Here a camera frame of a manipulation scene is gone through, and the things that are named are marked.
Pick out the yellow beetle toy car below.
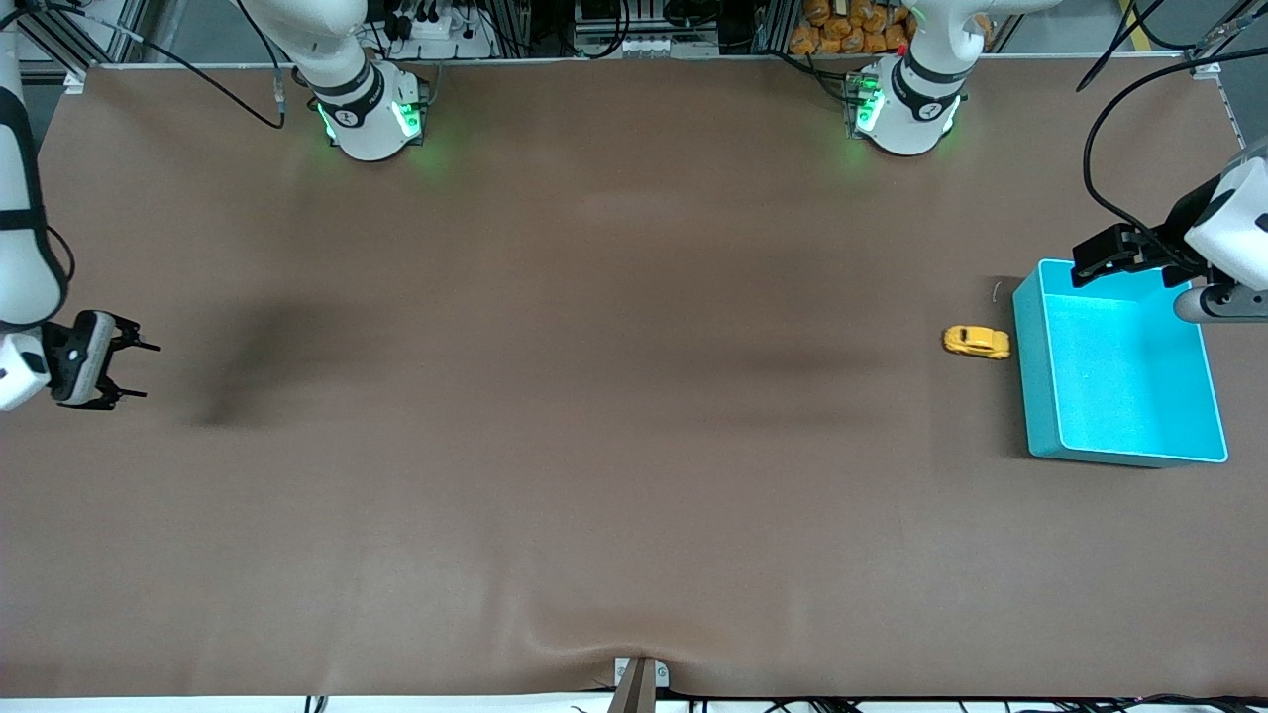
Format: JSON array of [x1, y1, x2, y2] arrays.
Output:
[[942, 325, 1012, 361]]

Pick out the teal plastic storage bin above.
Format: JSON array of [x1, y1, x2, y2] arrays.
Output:
[[1012, 259, 1229, 468]]

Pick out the orange packaged items pile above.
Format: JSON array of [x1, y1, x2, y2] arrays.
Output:
[[790, 0, 917, 55]]

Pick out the white power strip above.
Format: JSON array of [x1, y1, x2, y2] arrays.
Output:
[[381, 0, 496, 58]]

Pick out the brown table mat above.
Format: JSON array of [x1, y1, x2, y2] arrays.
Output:
[[0, 57, 1268, 700]]

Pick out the grey electronics rack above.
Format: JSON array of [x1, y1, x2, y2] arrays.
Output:
[[573, 0, 724, 58]]

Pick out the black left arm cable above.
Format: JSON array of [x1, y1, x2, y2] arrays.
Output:
[[1083, 45, 1268, 273]]

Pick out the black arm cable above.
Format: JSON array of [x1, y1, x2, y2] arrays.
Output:
[[1083, 45, 1268, 273], [0, 0, 288, 130]]

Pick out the black hanging cable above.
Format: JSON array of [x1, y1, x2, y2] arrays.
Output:
[[1077, 0, 1170, 92]]

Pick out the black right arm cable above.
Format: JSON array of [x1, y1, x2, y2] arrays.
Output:
[[0, 0, 288, 130]]

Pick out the black aluminium frame struts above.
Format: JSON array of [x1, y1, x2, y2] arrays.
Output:
[[20, 0, 150, 65]]

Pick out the brown camera mount post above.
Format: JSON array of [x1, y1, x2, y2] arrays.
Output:
[[606, 659, 657, 713]]

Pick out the silver metal mounting bracket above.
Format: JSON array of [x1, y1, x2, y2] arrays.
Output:
[[614, 657, 671, 690]]

